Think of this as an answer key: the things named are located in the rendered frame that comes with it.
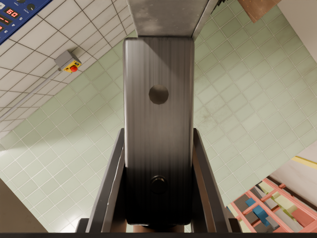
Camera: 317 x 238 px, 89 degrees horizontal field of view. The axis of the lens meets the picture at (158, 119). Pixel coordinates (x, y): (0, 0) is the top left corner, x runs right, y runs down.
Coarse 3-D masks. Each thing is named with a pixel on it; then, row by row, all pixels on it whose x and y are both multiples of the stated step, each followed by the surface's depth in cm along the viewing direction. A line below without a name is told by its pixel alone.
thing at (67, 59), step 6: (66, 54) 93; (72, 54) 96; (54, 60) 93; (60, 60) 93; (66, 60) 93; (72, 60) 93; (78, 60) 99; (60, 66) 93; (66, 66) 94; (72, 66) 97; (78, 66) 102
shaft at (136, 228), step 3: (135, 225) 9; (138, 225) 8; (153, 225) 8; (156, 225) 8; (159, 225) 8; (162, 225) 8; (177, 225) 8; (180, 225) 9; (183, 225) 9; (135, 228) 9; (138, 228) 8; (141, 228) 8; (144, 228) 8; (147, 228) 8; (168, 228) 8; (171, 228) 8; (174, 228) 8; (177, 228) 8; (180, 228) 9; (183, 228) 9; (135, 231) 9; (138, 231) 8; (141, 231) 8; (144, 231) 8; (147, 231) 8; (150, 231) 8; (153, 231) 8; (156, 231) 8; (159, 231) 8; (162, 231) 8; (165, 231) 8; (168, 231) 8; (171, 231) 8; (174, 231) 8; (177, 231) 8; (180, 231) 9; (183, 231) 9
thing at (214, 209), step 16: (208, 160) 8; (192, 176) 8; (208, 176) 7; (192, 192) 8; (208, 192) 7; (192, 208) 8; (208, 208) 6; (224, 208) 6; (192, 224) 8; (208, 224) 6; (224, 224) 6
